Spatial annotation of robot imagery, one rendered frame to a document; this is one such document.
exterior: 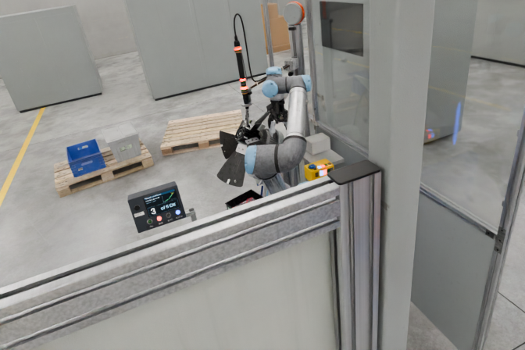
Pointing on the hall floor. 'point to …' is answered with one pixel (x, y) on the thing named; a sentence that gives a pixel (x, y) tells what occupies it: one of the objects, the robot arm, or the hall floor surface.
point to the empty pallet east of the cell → (199, 131)
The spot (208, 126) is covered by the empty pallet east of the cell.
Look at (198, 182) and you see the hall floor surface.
